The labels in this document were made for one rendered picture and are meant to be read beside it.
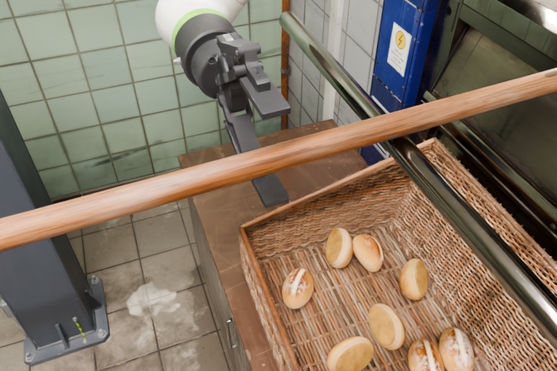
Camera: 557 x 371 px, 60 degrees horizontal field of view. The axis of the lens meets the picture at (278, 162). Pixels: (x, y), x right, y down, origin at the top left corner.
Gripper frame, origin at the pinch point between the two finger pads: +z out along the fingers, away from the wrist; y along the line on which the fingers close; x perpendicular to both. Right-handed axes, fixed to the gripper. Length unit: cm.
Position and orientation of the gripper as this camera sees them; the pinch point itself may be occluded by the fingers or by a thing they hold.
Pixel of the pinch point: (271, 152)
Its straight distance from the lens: 52.3
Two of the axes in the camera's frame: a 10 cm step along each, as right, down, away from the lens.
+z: 3.7, 6.2, -6.9
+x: -9.3, 2.5, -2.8
